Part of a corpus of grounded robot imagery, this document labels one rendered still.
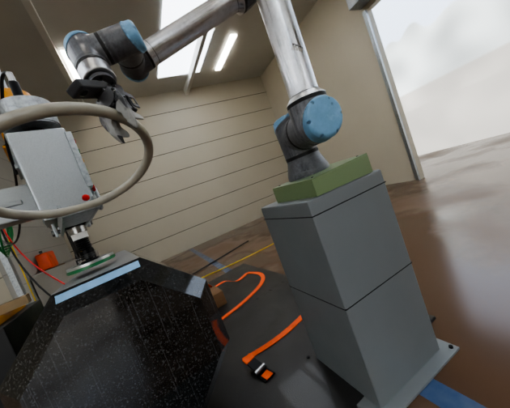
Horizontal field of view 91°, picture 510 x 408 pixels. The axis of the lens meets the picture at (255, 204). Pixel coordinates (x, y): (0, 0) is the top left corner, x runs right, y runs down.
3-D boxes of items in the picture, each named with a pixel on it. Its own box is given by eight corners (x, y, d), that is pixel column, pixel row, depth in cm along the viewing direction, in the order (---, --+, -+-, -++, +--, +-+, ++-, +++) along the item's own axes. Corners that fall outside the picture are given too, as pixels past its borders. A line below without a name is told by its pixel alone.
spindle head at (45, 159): (48, 233, 139) (14, 158, 136) (91, 219, 153) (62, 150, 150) (45, 227, 112) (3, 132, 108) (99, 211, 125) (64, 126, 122)
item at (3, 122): (-9, 240, 77) (-12, 232, 78) (146, 194, 108) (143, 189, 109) (-114, 119, 41) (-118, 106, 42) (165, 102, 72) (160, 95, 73)
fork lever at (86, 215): (53, 239, 138) (50, 231, 138) (92, 226, 151) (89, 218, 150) (49, 221, 85) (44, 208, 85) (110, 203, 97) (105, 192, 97)
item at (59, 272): (55, 333, 346) (29, 277, 340) (78, 305, 465) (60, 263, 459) (104, 310, 371) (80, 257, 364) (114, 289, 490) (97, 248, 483)
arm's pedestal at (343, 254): (367, 312, 153) (320, 181, 146) (460, 349, 107) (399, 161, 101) (303, 360, 133) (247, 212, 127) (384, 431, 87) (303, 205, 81)
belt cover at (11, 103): (23, 184, 179) (13, 162, 178) (64, 176, 195) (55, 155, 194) (-2, 132, 105) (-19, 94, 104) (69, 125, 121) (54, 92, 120)
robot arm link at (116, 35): (136, 34, 85) (101, 48, 82) (129, 9, 74) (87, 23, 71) (151, 60, 86) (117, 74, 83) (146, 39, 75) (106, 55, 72)
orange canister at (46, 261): (37, 275, 365) (28, 255, 363) (49, 269, 411) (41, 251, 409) (55, 269, 374) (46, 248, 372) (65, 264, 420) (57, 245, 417)
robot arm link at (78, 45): (86, 22, 73) (52, 34, 71) (104, 50, 70) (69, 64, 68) (103, 50, 82) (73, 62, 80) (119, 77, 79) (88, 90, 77)
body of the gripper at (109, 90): (142, 108, 73) (124, 80, 76) (115, 97, 65) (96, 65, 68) (127, 126, 76) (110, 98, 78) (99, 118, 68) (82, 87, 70)
